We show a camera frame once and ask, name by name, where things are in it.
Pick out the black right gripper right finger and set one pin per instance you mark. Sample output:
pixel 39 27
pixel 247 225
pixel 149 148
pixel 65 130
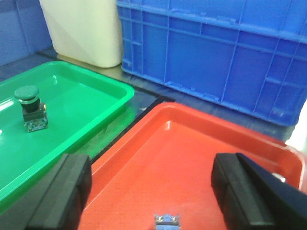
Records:
pixel 251 198

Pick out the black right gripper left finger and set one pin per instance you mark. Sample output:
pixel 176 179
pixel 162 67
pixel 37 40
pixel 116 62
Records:
pixel 57 201

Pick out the red mushroom push button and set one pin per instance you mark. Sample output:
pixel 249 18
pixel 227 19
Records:
pixel 166 222

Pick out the green mushroom push button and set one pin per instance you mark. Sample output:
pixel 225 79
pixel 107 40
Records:
pixel 34 111

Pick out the red plastic tray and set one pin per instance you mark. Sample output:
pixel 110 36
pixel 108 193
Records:
pixel 163 165

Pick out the green plastic tray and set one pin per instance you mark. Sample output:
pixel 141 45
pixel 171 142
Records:
pixel 78 100

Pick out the lower blue stacked crate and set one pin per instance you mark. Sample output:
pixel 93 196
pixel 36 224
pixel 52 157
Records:
pixel 247 55

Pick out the cream plastic basket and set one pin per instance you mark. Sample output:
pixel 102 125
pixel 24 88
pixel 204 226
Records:
pixel 85 30

